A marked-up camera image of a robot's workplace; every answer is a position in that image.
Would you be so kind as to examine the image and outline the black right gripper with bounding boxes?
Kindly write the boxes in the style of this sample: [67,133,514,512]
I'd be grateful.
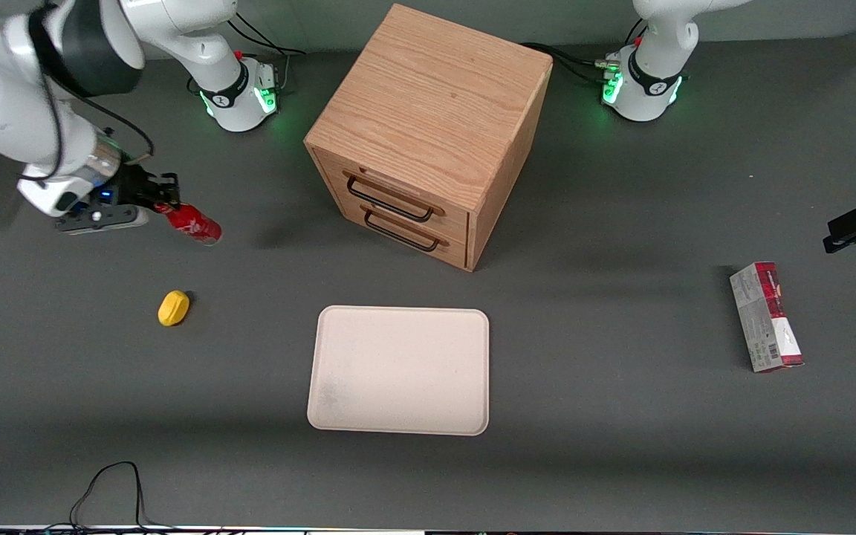
[110,163,181,213]

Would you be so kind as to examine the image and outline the red coke bottle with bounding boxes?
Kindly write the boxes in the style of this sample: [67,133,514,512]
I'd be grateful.
[155,201,223,246]

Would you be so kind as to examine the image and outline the beige plastic tray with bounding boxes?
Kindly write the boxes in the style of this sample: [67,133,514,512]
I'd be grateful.
[307,305,490,437]

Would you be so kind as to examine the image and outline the yellow toy lemon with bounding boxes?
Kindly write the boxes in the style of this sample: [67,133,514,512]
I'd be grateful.
[158,290,191,328]

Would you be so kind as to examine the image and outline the red and grey carton box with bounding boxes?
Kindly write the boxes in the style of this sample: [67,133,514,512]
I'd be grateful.
[729,261,805,374]

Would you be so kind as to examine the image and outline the wooden drawer cabinet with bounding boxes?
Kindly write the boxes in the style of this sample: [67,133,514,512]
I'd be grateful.
[304,3,554,273]

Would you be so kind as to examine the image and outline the silver wrist camera bar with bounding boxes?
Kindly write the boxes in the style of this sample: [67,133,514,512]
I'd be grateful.
[55,204,151,236]

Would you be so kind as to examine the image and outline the black right arm base cable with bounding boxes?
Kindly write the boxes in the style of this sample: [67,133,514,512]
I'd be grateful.
[230,16,308,94]

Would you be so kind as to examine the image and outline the black arm base cable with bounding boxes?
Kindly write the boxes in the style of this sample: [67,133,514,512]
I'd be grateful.
[520,42,622,85]
[230,16,308,94]

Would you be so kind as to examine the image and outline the black upper drawer handle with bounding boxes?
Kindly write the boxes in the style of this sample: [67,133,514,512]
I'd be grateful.
[343,171,445,223]

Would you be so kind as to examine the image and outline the black drawer handle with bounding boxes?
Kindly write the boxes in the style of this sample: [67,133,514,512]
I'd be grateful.
[343,171,445,223]
[361,206,449,252]

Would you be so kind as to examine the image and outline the black lower drawer handle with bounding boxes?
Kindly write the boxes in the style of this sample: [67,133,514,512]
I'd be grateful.
[361,206,449,252]

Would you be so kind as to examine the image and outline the thin black looped cable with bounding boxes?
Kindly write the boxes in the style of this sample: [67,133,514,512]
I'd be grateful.
[42,461,176,533]

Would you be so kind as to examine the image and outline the black left arm base cable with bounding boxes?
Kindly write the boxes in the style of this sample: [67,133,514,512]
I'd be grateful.
[520,42,622,85]

